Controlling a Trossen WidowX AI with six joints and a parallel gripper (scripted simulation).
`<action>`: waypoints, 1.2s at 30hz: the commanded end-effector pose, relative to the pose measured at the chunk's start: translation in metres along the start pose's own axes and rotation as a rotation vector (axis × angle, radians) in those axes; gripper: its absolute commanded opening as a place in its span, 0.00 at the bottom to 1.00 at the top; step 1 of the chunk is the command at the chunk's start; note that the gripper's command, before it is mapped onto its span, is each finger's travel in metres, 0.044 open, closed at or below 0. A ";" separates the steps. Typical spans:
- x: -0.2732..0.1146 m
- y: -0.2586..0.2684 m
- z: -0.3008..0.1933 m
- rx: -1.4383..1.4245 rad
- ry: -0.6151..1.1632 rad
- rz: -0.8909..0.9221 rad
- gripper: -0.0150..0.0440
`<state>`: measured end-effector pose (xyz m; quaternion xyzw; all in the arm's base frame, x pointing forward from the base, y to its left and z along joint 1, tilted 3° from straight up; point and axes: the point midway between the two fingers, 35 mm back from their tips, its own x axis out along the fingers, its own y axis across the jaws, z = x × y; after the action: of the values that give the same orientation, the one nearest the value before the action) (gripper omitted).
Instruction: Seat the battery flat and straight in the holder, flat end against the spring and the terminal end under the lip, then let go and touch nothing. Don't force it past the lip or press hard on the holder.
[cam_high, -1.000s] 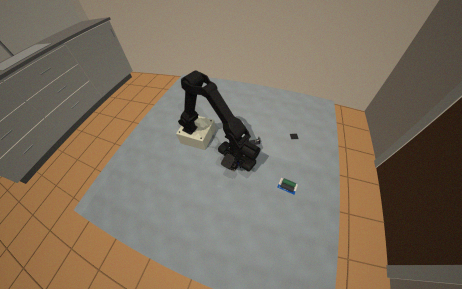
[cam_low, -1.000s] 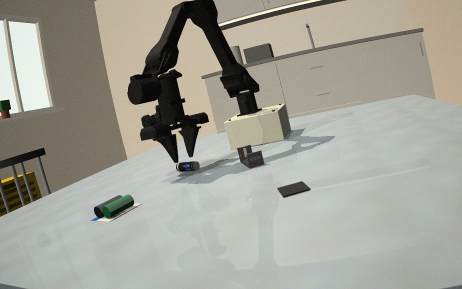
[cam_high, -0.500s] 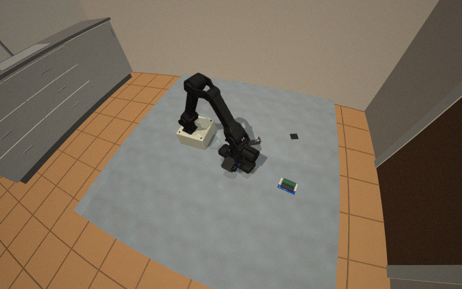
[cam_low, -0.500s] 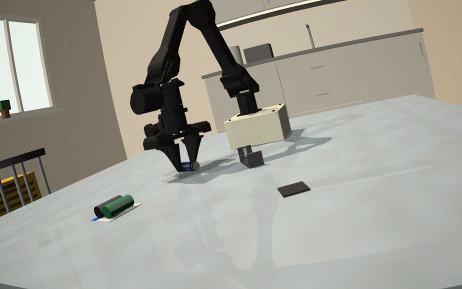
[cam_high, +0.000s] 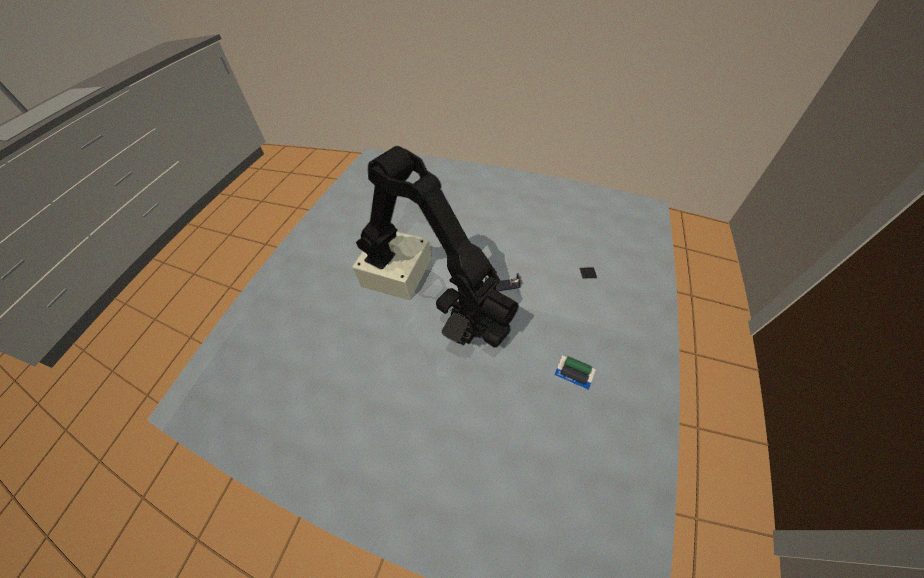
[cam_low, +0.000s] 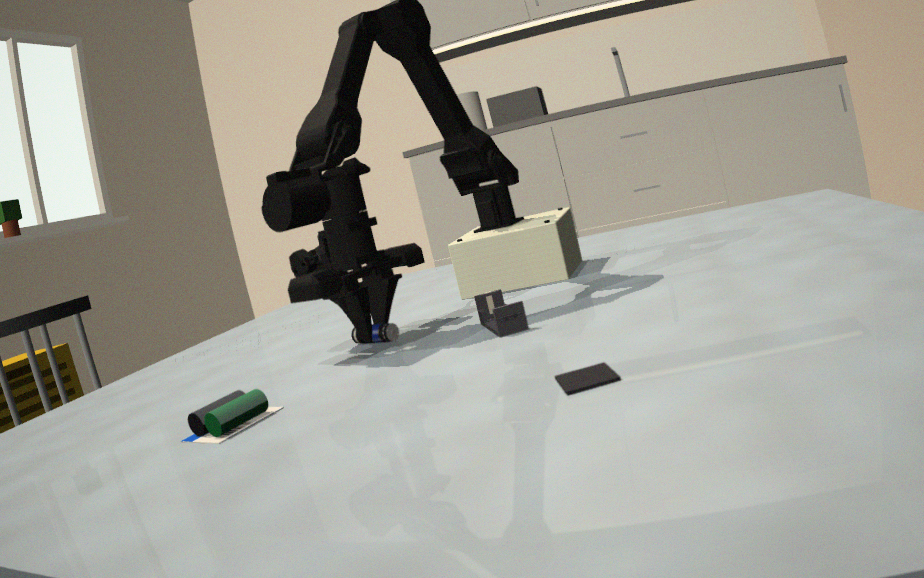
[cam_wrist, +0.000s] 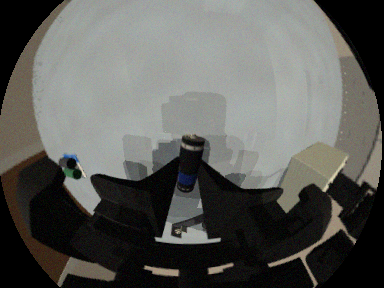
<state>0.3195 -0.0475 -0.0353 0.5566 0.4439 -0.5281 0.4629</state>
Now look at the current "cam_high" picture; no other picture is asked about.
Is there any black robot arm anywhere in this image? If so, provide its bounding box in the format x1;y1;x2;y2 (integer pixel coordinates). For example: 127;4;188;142
356;145;519;346

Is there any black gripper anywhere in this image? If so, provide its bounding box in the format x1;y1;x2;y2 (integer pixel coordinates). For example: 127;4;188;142
436;288;511;347

